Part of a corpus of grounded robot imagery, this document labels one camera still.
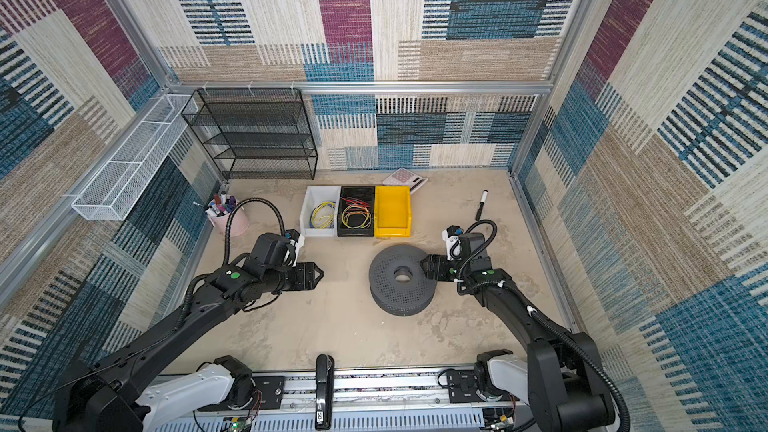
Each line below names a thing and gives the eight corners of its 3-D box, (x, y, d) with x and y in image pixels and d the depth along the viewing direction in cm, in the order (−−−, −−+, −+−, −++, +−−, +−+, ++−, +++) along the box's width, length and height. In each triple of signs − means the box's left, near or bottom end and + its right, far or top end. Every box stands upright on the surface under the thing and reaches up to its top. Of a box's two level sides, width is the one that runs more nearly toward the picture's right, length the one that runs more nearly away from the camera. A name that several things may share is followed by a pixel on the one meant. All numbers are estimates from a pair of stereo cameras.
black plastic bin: (337, 239, 103) (334, 227, 97) (343, 193, 116) (341, 180, 110) (373, 239, 103) (372, 227, 97) (374, 193, 116) (374, 180, 110)
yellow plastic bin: (374, 239, 103) (373, 228, 98) (375, 189, 118) (375, 176, 112) (411, 239, 103) (412, 227, 98) (408, 188, 118) (409, 176, 112)
